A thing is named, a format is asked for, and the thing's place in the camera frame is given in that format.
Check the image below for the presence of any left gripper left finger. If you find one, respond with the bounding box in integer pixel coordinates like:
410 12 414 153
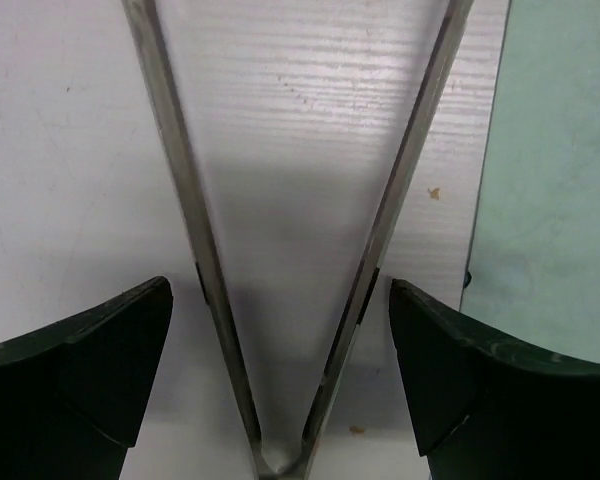
0 276 173 479

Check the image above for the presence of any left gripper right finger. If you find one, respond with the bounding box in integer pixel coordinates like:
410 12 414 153
389 280 600 479

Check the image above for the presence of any light green placemat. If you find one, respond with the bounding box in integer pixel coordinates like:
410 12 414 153
461 0 600 363

